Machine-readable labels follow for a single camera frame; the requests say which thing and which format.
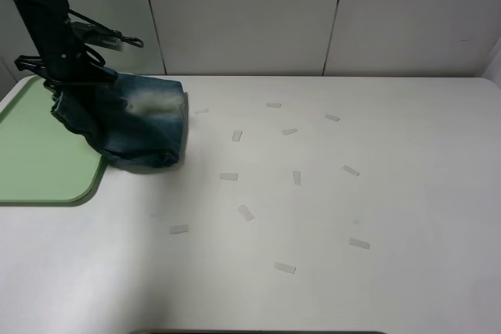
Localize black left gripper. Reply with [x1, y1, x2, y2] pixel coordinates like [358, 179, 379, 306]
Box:
[15, 11, 144, 86]

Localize children's blue denim shorts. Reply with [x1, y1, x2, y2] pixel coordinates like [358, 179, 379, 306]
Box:
[44, 74, 188, 169]

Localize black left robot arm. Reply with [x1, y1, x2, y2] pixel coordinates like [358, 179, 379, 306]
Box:
[11, 0, 144, 87]

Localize light green plastic tray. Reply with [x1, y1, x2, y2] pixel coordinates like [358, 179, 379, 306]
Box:
[1, 76, 106, 207]

